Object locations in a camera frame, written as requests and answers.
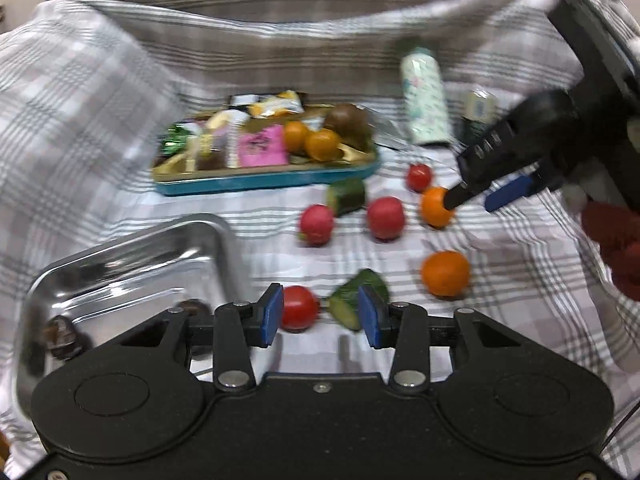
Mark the small orange kumquat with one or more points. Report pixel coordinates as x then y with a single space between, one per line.
295 136
322 144

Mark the white floral bottle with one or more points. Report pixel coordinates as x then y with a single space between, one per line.
425 97

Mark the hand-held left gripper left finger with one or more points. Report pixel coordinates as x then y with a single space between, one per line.
272 315

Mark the small red tomato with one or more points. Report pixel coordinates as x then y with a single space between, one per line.
301 308
419 176

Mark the green cucumber piece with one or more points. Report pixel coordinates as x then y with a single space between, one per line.
350 300
346 195

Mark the clear packet of brown dates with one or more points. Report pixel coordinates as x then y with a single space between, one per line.
212 152

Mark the yellow snack packet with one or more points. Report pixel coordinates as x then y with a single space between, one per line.
275 105

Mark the black snack packet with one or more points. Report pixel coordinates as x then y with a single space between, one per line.
245 100

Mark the teal and gold snack tin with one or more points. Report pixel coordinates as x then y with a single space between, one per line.
250 182

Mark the small dark jar white lid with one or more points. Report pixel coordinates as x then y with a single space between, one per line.
477 110

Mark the stainless steel tray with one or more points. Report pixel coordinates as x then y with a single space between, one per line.
125 270

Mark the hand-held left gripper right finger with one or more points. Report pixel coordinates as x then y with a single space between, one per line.
370 317

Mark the pale yellow wrapped candy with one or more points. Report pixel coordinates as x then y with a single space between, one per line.
222 120

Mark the red radish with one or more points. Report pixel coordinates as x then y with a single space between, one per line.
316 224
385 217

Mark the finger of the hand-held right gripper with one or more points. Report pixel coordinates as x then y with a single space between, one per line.
460 194
507 193

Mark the green foil wrapped candy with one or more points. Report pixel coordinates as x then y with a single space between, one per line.
175 137

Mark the orange mandarin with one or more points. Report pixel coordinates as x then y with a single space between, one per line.
434 207
445 273

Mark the pink snack packet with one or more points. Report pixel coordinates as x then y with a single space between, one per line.
262 146

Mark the brown kiwi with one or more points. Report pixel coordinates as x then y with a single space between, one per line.
347 122

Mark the grey plaid blanket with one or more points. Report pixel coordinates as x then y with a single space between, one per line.
100 110

